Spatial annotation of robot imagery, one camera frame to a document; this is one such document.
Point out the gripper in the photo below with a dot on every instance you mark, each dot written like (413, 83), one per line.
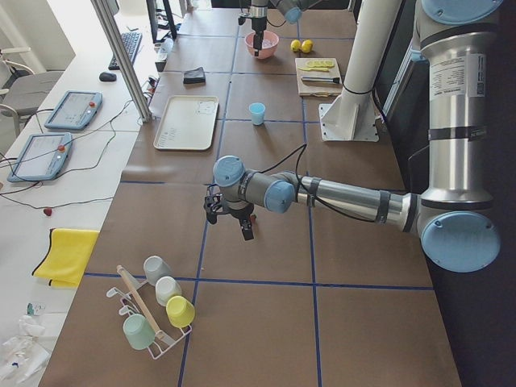
(257, 23)
(239, 211)

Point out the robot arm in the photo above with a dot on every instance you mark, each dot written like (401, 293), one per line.
(290, 9)
(450, 216)

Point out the light blue plastic cup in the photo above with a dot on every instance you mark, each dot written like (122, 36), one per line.
(257, 112)

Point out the white cup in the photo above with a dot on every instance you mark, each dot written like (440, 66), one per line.
(166, 287)

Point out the grey cup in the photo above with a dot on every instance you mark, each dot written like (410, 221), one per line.
(155, 268)

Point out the yellow cup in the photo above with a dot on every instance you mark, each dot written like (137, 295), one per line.
(180, 311)

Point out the mint green cup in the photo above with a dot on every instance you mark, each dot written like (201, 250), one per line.
(138, 331)

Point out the pink bowl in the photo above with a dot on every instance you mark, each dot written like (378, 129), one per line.
(264, 52)

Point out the upper whole lemon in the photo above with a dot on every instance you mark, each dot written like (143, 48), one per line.
(295, 45)

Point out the wooden cutting board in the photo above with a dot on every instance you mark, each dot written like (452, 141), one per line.
(317, 89)

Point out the folded grey cloth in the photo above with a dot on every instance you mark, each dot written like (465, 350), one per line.
(194, 76)

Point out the cream bear serving tray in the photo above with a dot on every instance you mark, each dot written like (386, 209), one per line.
(187, 123)

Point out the black keyboard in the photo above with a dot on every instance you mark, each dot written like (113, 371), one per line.
(131, 42)

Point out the black computer mouse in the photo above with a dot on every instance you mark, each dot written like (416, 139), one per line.
(107, 77)

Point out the yellow cloth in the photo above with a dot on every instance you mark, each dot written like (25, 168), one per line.
(67, 257)

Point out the far teach pendant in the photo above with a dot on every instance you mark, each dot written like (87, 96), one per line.
(75, 111)

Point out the teach pendant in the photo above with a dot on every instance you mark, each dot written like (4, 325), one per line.
(75, 111)
(42, 157)

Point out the near teach pendant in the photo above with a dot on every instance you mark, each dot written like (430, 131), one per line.
(42, 157)

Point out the grey office chair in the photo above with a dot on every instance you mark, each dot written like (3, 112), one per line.
(22, 98)

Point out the crumpled plastic wrap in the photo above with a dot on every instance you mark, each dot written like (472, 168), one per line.
(22, 356)

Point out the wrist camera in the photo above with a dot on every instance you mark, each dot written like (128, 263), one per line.
(212, 204)

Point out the metal handled tool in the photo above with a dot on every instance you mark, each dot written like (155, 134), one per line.
(330, 80)

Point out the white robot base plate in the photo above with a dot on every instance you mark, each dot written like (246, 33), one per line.
(353, 123)

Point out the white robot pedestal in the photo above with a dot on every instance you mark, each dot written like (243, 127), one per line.
(375, 24)

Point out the wooden rack handle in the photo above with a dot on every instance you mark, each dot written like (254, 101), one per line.
(133, 286)

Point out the grey aluminium frame post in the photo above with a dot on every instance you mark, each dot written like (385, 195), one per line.
(114, 38)

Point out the white wire cup rack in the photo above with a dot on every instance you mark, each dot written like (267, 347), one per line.
(127, 306)

